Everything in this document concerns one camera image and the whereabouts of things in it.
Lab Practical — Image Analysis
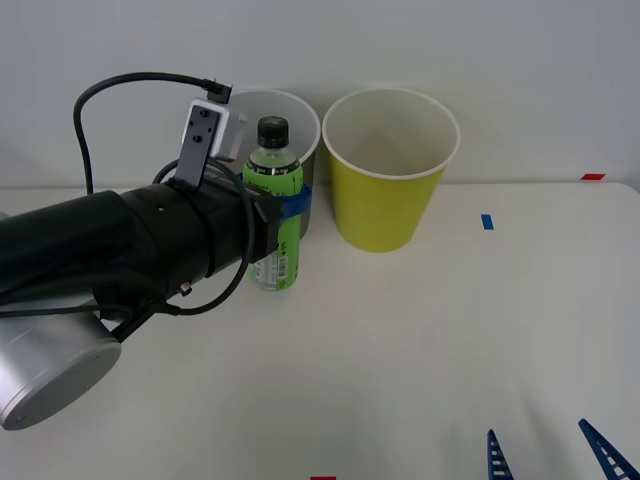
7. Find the grey plastic waste bin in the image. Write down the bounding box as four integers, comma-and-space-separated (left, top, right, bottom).
227, 88, 321, 242

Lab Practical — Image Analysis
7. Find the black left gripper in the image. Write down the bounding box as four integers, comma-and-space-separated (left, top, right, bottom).
197, 168, 313, 277

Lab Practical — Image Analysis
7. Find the green label plastic bottle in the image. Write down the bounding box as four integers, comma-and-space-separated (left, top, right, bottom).
241, 115, 306, 294

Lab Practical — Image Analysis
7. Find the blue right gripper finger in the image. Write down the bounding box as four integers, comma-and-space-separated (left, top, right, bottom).
577, 418, 640, 480
486, 428, 515, 480

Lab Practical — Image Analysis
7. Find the yellow-green plastic waste bin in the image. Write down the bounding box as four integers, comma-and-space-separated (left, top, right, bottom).
321, 87, 461, 254

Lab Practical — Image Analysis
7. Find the grey camera bracket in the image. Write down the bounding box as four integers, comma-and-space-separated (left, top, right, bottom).
173, 98, 224, 190

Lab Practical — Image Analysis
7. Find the black camera cable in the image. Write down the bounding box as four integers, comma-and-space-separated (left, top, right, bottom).
0, 72, 262, 346

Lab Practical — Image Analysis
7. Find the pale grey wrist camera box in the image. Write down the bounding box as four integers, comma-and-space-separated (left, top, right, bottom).
209, 97, 248, 164

